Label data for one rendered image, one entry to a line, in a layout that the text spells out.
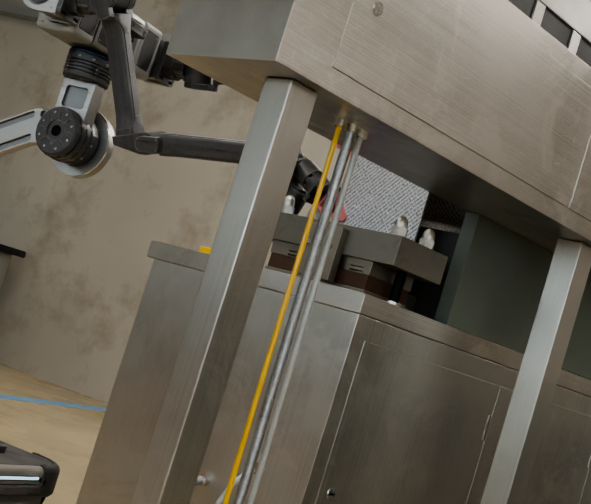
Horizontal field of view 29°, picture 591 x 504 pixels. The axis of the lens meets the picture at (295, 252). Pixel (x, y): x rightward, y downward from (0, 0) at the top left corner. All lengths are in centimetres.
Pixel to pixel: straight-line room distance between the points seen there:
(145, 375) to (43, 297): 582
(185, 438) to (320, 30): 62
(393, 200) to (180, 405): 99
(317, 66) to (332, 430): 77
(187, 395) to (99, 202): 659
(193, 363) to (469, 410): 96
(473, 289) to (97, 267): 588
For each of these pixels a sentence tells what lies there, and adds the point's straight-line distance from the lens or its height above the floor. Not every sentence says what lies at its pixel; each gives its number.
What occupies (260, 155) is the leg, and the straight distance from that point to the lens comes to 167.
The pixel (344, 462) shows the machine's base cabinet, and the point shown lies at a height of 58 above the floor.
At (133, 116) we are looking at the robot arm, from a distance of 293.
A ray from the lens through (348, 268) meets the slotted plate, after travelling 227.
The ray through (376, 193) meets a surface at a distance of 253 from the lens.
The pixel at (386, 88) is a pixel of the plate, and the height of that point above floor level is 119.
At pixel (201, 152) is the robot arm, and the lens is 281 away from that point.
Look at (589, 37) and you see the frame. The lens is 256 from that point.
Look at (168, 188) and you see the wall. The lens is 794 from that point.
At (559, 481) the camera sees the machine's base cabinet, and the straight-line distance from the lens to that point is 287.
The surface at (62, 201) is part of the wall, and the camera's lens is 839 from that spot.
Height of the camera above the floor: 77
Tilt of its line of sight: 4 degrees up
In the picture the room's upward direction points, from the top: 17 degrees clockwise
